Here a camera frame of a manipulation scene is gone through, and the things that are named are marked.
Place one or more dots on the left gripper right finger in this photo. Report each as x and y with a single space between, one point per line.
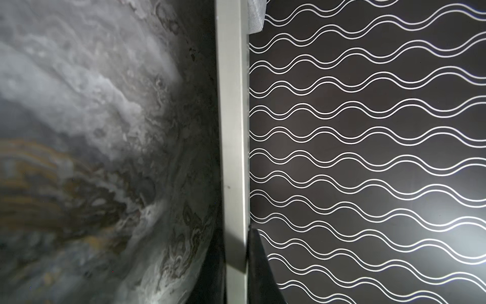
262 287

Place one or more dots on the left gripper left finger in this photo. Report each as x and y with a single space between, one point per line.
210 285

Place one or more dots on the aluminium frame profile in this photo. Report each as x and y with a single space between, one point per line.
232 39

